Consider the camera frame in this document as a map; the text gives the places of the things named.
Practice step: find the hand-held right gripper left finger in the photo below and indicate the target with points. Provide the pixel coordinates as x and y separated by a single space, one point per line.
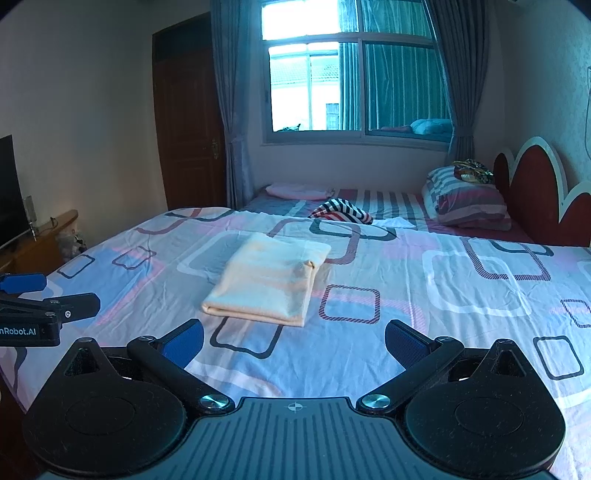
183 344

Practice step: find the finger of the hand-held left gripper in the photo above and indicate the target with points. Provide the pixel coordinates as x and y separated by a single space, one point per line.
23 283
74 307

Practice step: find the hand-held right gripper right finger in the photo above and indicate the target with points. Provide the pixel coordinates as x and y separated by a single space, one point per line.
405 344

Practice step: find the cream knitted sweater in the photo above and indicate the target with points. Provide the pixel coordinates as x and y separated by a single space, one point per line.
268 277

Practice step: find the wooden cabinet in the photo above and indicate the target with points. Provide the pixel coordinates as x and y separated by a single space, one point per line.
41 245

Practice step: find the printed pastel quilt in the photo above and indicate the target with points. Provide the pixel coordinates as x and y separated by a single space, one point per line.
461 323

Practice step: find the small black white toy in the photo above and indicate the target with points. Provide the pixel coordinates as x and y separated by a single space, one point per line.
74 242

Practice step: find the small grey device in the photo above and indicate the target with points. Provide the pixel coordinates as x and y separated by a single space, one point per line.
29 207

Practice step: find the black flat television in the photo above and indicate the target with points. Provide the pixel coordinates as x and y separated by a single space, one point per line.
9 194

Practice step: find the black white striped cloth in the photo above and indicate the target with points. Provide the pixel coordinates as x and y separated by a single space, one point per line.
341 210

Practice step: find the striped pillow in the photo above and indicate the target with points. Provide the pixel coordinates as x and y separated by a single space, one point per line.
466 204

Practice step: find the pink pillow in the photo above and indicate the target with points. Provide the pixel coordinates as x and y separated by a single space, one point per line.
295 190

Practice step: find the red white scalloped headboard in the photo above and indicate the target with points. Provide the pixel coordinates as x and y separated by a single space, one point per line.
535 184

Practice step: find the light blue cloth bundle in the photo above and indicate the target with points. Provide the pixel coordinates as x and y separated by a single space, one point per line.
429 125

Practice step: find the dark wooden door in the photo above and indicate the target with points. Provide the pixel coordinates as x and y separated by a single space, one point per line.
184 115

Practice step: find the grey window curtain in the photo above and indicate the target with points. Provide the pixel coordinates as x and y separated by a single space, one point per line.
235 92
461 69

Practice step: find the sliding glass window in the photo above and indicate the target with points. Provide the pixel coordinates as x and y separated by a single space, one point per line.
300 92

